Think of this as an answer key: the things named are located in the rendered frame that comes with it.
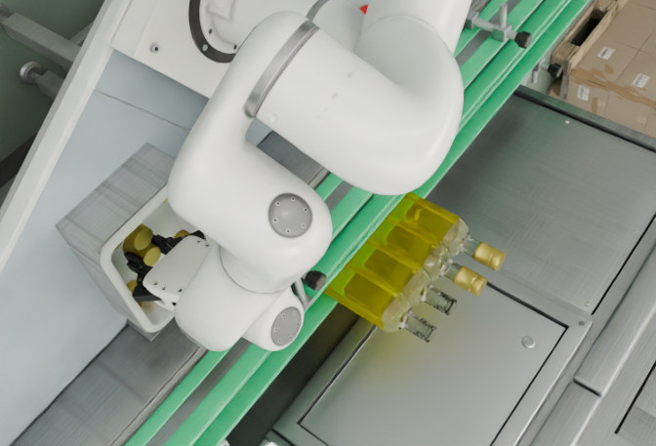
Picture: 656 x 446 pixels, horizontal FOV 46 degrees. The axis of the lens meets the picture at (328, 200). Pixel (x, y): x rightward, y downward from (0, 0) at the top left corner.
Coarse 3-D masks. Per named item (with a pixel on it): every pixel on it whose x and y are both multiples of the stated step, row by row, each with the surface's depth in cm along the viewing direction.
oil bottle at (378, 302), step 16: (352, 272) 127; (368, 272) 127; (336, 288) 126; (352, 288) 125; (368, 288) 125; (384, 288) 124; (352, 304) 126; (368, 304) 123; (384, 304) 122; (400, 304) 122; (368, 320) 127; (384, 320) 122; (400, 320) 122
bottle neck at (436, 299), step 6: (432, 288) 125; (426, 294) 125; (432, 294) 124; (438, 294) 124; (444, 294) 124; (426, 300) 125; (432, 300) 124; (438, 300) 124; (444, 300) 123; (450, 300) 123; (456, 300) 124; (432, 306) 125; (438, 306) 124; (444, 306) 123; (450, 306) 123; (444, 312) 124; (450, 312) 124
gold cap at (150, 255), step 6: (126, 246) 110; (150, 246) 109; (156, 246) 110; (132, 252) 109; (138, 252) 109; (144, 252) 108; (150, 252) 109; (156, 252) 110; (144, 258) 108; (150, 258) 109; (156, 258) 111; (150, 264) 110
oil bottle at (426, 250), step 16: (384, 224) 132; (400, 224) 131; (384, 240) 130; (400, 240) 129; (416, 240) 129; (432, 240) 128; (416, 256) 127; (432, 256) 127; (448, 256) 127; (432, 272) 127
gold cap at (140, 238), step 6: (138, 228) 106; (144, 228) 106; (132, 234) 105; (138, 234) 105; (144, 234) 106; (150, 234) 107; (126, 240) 106; (132, 240) 105; (138, 240) 105; (144, 240) 107; (150, 240) 108; (132, 246) 106; (138, 246) 106; (144, 246) 107
